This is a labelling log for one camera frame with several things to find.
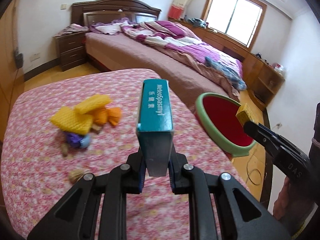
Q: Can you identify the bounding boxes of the yellow foam net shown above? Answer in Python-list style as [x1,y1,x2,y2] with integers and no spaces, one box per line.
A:
[50,94,112,135]

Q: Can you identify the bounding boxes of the purple patchwork quilt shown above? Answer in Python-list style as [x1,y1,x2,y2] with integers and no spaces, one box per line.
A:
[120,21,242,78]

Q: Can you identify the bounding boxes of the white cable on floor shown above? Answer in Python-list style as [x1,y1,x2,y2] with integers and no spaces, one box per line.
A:
[245,123,282,186]

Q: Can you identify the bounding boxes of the dark wooden headboard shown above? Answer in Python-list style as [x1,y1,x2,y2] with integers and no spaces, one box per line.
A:
[71,0,161,26]

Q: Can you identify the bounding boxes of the wooden cabinet row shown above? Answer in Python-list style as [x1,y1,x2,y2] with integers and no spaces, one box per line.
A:
[169,18,285,111]

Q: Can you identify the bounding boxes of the blue plaid cloth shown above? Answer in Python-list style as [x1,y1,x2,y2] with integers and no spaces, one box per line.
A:
[205,56,247,91]

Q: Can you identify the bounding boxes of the black charger on wall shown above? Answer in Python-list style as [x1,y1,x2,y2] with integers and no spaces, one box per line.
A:
[14,51,24,69]

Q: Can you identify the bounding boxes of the dark wooden nightstand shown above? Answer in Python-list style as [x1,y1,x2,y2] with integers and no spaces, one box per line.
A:
[54,31,87,72]

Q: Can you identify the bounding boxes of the teal white medicine box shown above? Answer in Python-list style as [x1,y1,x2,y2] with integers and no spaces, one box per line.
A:
[136,79,174,177]

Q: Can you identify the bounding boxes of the wooden wardrobe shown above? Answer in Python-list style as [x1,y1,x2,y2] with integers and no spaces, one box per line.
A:
[0,0,24,141]

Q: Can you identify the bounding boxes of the person's right hand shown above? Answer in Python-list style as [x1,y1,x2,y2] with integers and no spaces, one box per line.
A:
[272,178,318,230]

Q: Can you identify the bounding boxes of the red bin green rim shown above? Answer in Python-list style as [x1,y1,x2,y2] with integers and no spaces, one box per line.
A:
[195,93,255,158]

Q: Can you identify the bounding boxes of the blue clothes on cabinet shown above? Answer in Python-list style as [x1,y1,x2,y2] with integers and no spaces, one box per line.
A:
[187,18,208,29]

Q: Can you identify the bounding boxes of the purple blue wrapper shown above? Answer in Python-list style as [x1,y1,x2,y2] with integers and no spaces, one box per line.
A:
[64,132,91,149]

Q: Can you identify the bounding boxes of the folded clothes on nightstand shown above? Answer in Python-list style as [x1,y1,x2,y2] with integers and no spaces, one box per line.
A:
[54,23,89,37]

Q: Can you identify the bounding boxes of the large bed brown sheet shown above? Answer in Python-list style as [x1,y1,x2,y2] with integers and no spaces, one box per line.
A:
[85,32,240,109]

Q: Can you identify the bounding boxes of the wooden framed window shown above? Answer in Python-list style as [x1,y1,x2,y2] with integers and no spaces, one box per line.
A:
[201,0,267,50]

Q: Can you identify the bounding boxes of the white purple frilled pillow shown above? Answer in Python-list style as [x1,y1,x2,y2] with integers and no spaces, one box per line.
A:
[89,17,131,35]

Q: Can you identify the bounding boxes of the yellow small box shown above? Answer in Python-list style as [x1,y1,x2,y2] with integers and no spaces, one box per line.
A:
[236,103,259,126]

